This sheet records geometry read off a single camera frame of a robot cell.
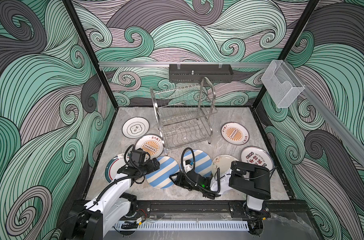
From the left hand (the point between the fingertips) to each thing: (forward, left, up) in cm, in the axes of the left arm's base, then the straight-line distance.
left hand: (154, 164), depth 86 cm
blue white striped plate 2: (+2, -30, -2) cm, 30 cm away
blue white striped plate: (-8, -4, -1) cm, 9 cm away
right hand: (-9, -10, -1) cm, 13 cm away
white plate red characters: (+7, -65, -2) cm, 65 cm away
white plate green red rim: (+1, +25, -2) cm, 25 cm away
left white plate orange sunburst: (+15, +4, -2) cm, 16 cm away
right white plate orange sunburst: (+25, -54, -2) cm, 60 cm away
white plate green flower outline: (+29, +18, -3) cm, 34 cm away
